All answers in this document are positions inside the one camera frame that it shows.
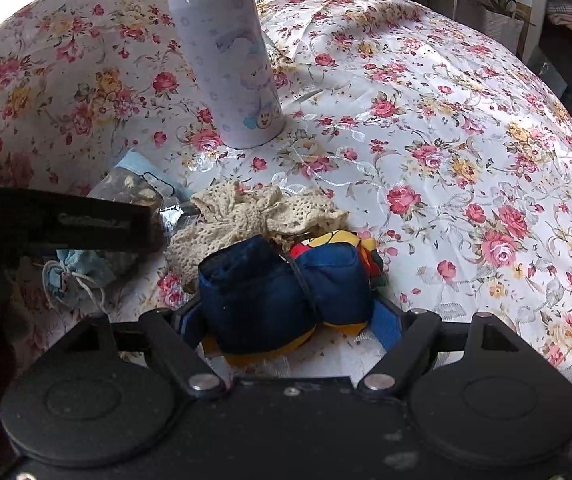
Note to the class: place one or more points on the clear plastic snack bag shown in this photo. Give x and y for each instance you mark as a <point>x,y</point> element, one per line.
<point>134,162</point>

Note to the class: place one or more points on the navy and yellow pouch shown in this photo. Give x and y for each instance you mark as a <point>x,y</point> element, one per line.
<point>251,295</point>

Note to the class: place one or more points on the floral tablecloth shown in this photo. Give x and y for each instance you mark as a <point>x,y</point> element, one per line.
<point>441,135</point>

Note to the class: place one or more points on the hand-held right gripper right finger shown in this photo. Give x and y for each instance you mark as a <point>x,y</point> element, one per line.
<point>387,325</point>

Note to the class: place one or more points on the silver foil packet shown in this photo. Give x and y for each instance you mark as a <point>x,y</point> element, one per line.
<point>175,217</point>

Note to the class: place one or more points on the dark patterned pouch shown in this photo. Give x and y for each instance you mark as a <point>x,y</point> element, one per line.
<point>125,186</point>

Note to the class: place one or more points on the potted plant in white pot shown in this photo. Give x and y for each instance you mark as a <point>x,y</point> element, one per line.
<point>503,20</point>

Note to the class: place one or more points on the cream crochet lace cloth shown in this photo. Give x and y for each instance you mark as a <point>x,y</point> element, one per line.
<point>246,212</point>

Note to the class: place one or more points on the purple water bottle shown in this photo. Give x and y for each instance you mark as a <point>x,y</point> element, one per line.
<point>225,60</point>

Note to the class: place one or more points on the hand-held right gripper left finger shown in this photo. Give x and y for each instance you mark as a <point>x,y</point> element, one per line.
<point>189,324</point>

